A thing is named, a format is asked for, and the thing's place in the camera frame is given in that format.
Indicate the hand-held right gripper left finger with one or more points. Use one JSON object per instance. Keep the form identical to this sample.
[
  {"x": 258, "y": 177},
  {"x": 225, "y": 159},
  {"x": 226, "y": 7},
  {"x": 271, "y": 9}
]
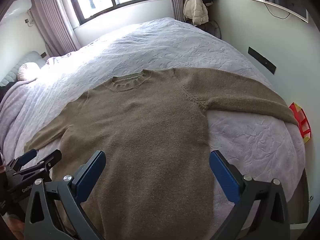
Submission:
[{"x": 91, "y": 175}]

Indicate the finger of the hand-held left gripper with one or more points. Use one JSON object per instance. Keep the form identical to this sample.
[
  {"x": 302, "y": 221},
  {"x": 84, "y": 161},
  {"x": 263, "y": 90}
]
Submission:
[
  {"x": 26, "y": 156},
  {"x": 46, "y": 161}
]

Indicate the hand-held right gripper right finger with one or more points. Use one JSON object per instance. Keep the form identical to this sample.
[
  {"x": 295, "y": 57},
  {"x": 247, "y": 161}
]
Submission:
[{"x": 223, "y": 175}]

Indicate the tan knit sweater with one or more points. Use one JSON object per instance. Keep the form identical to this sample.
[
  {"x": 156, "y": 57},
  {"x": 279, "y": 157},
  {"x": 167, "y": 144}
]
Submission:
[{"x": 150, "y": 135}]

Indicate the dark clothes pile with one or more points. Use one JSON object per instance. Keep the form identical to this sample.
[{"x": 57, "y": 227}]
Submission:
[{"x": 4, "y": 93}]

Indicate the pale pink pillow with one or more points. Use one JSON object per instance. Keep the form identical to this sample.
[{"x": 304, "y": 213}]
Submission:
[{"x": 28, "y": 70}]

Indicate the grey padded headboard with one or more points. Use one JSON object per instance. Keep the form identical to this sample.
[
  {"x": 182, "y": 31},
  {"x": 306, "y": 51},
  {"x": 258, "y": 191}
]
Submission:
[{"x": 15, "y": 66}]

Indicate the red yellow toy shelf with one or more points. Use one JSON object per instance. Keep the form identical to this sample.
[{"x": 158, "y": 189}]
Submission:
[{"x": 301, "y": 120}]

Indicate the wide pink pleated curtain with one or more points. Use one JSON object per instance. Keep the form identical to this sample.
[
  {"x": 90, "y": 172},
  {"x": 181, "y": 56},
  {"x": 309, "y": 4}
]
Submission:
[{"x": 53, "y": 15}]

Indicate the round standing fan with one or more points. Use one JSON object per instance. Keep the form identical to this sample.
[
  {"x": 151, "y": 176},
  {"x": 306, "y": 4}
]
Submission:
[{"x": 213, "y": 28}]

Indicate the cream puffer jacket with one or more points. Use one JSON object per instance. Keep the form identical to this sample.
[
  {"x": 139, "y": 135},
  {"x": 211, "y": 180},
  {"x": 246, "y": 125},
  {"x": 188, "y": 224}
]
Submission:
[{"x": 196, "y": 7}]

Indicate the black wall panel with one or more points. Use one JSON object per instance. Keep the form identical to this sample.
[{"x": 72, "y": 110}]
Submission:
[{"x": 262, "y": 60}]

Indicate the white wall air conditioner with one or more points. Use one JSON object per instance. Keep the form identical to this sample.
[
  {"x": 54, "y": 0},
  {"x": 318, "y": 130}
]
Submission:
[{"x": 18, "y": 8}]

